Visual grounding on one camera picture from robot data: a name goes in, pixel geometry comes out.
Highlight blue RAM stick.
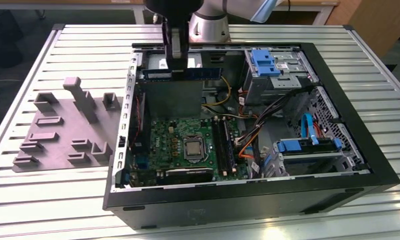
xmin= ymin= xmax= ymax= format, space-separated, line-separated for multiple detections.
xmin=141 ymin=66 xmax=225 ymax=82

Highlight dark installed RAM stick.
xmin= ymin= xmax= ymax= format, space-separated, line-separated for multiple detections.
xmin=218 ymin=117 xmax=237 ymax=176

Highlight wooden desk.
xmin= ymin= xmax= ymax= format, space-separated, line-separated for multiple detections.
xmin=0 ymin=0 xmax=341 ymax=26

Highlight grey power supply unit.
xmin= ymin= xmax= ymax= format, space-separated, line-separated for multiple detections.
xmin=134 ymin=53 xmax=206 ymax=120

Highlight metal drive cage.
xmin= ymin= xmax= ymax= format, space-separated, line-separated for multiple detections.
xmin=244 ymin=48 xmax=320 ymax=106

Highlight CPU socket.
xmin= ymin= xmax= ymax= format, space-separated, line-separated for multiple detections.
xmin=181 ymin=134 xmax=208 ymax=163

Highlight green motherboard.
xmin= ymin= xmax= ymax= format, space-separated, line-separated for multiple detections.
xmin=128 ymin=116 xmax=252 ymax=187

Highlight silver CPU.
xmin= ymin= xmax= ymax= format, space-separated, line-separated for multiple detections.
xmin=185 ymin=141 xmax=204 ymax=156

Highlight grey parts rack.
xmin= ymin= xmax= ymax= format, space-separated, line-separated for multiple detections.
xmin=12 ymin=76 xmax=126 ymax=173

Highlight wooden cabinet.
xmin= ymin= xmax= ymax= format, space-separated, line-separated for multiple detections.
xmin=324 ymin=0 xmax=400 ymax=59

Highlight hard disk in blue carrier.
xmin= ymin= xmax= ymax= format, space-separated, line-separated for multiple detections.
xmin=273 ymin=138 xmax=342 ymax=154

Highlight black graphics card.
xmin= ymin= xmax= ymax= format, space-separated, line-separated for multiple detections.
xmin=154 ymin=166 xmax=214 ymax=186

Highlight black PC case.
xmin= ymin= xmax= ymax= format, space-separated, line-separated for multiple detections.
xmin=101 ymin=41 xmax=400 ymax=230

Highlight blue drive bracket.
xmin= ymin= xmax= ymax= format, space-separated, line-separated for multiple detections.
xmin=249 ymin=49 xmax=281 ymax=78

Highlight yellow power wires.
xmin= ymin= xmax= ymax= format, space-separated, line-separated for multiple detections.
xmin=201 ymin=76 xmax=233 ymax=113

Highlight thin red wire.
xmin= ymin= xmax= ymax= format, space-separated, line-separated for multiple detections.
xmin=133 ymin=93 xmax=145 ymax=136

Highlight black cable bundle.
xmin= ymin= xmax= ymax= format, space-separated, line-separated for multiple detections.
xmin=252 ymin=86 xmax=317 ymax=133

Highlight orange wire bundle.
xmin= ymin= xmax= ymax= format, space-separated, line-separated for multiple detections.
xmin=237 ymin=129 xmax=265 ymax=160

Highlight blue flat data wire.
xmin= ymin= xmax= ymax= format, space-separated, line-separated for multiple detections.
xmin=300 ymin=112 xmax=320 ymax=146

